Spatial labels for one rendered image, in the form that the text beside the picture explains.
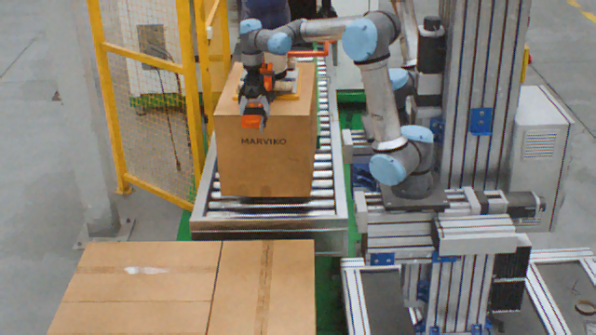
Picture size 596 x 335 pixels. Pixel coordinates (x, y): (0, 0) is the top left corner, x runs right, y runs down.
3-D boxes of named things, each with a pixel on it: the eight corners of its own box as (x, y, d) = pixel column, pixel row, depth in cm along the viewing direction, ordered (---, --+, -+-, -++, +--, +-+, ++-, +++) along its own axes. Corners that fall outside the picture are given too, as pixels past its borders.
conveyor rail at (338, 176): (324, 64, 515) (324, 40, 506) (331, 64, 515) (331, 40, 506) (336, 251, 315) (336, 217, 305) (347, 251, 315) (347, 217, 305)
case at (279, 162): (239, 134, 358) (234, 61, 338) (317, 135, 355) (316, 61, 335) (220, 196, 306) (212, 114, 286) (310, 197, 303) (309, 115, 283)
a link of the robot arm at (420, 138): (438, 161, 237) (440, 126, 230) (418, 178, 228) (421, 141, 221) (407, 152, 243) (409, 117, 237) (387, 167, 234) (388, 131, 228)
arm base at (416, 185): (429, 176, 248) (431, 152, 243) (438, 198, 235) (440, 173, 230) (387, 178, 247) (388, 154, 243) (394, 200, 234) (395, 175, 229)
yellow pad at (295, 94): (281, 70, 327) (280, 60, 324) (302, 70, 326) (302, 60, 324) (276, 100, 297) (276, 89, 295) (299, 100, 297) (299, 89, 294)
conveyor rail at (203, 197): (237, 66, 517) (236, 42, 508) (244, 66, 517) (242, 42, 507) (194, 253, 316) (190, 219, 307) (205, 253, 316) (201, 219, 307)
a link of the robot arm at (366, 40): (425, 171, 227) (393, 7, 209) (401, 191, 217) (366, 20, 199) (394, 169, 235) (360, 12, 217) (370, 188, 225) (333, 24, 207)
